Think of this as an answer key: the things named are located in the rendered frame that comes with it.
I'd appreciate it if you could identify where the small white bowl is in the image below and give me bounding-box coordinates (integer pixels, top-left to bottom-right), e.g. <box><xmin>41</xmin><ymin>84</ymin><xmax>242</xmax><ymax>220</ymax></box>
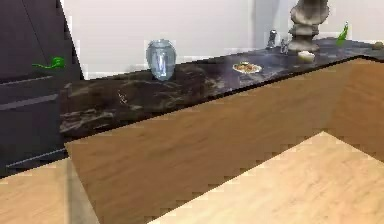
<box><xmin>297</xmin><ymin>50</ymin><xmax>316</xmax><ymax>63</ymax></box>

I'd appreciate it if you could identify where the silver salt shaker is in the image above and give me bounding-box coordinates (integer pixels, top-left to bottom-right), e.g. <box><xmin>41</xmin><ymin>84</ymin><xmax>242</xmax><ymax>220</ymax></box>
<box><xmin>279</xmin><ymin>38</ymin><xmax>290</xmax><ymax>56</ymax></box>

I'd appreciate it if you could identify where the silver pepper shaker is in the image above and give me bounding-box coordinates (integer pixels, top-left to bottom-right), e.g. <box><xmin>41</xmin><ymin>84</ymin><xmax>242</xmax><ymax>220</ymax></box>
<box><xmin>266</xmin><ymin>29</ymin><xmax>278</xmax><ymax>50</ymax></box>

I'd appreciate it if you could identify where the clear blue glass vase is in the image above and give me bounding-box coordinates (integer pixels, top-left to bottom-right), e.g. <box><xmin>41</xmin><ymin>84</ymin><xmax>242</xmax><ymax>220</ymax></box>
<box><xmin>145</xmin><ymin>38</ymin><xmax>177</xmax><ymax>82</ymax></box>

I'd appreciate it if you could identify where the green bottle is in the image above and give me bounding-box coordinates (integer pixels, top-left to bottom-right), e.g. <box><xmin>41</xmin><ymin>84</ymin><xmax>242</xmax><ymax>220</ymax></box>
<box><xmin>335</xmin><ymin>21</ymin><xmax>350</xmax><ymax>47</ymax></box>

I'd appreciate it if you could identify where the brown counter with dark marble top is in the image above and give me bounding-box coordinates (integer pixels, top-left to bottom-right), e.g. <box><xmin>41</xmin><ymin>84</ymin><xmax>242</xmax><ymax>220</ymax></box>
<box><xmin>59</xmin><ymin>37</ymin><xmax>384</xmax><ymax>224</ymax></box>

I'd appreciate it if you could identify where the green curved object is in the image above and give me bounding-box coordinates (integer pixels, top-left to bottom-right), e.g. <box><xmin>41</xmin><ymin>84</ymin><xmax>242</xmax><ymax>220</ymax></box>
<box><xmin>31</xmin><ymin>56</ymin><xmax>67</xmax><ymax>71</ymax></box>

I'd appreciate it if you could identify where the plate with food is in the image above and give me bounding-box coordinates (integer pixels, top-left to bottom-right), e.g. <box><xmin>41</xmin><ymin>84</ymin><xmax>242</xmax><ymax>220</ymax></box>
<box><xmin>232</xmin><ymin>61</ymin><xmax>263</xmax><ymax>75</ymax></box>

